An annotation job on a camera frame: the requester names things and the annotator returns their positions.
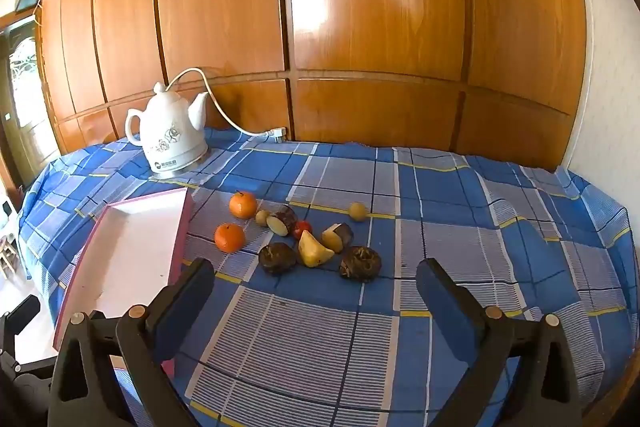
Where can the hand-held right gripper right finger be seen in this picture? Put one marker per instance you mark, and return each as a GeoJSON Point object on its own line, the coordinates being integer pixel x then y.
{"type": "Point", "coordinates": [445, 302]}

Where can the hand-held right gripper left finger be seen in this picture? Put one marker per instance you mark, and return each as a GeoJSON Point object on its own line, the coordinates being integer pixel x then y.
{"type": "Point", "coordinates": [190, 297]}

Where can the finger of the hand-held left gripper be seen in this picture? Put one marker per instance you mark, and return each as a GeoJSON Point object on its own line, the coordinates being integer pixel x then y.
{"type": "Point", "coordinates": [27, 387]}
{"type": "Point", "coordinates": [20, 313]}

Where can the orange with stem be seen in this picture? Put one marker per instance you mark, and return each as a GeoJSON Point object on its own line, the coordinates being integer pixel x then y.
{"type": "Point", "coordinates": [230, 238]}
{"type": "Point", "coordinates": [243, 206]}

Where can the pink-edged white box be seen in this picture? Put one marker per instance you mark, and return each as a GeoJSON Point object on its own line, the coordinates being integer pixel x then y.
{"type": "Point", "coordinates": [125, 257]}

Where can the small tan round fruit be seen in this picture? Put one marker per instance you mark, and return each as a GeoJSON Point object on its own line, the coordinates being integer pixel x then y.
{"type": "Point", "coordinates": [262, 218]}

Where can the cut taro piece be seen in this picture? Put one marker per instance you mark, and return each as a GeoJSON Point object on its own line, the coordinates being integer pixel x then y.
{"type": "Point", "coordinates": [336, 238]}
{"type": "Point", "coordinates": [285, 219]}

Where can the small yellow round fruit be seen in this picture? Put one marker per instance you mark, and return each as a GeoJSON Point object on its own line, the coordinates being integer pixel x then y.
{"type": "Point", "coordinates": [358, 211]}

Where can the red cherry tomato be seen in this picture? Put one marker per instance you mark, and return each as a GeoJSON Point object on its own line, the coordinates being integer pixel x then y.
{"type": "Point", "coordinates": [303, 228]}

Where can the small wooden stool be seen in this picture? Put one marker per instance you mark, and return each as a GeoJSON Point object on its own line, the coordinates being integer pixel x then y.
{"type": "Point", "coordinates": [6, 254]}

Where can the silver kettle base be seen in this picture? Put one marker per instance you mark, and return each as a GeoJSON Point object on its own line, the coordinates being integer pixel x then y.
{"type": "Point", "coordinates": [175, 174]}

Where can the blue plaid bedsheet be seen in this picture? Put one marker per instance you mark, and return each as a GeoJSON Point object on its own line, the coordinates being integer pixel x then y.
{"type": "Point", "coordinates": [325, 332]}

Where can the white ceramic electric kettle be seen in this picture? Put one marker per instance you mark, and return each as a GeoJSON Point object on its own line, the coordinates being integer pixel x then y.
{"type": "Point", "coordinates": [165, 132]}

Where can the wooden door with patterned glass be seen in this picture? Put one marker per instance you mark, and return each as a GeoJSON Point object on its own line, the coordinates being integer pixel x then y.
{"type": "Point", "coordinates": [22, 67]}

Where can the wooden wardrobe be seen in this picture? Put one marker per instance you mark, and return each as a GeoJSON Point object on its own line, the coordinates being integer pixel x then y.
{"type": "Point", "coordinates": [375, 7]}

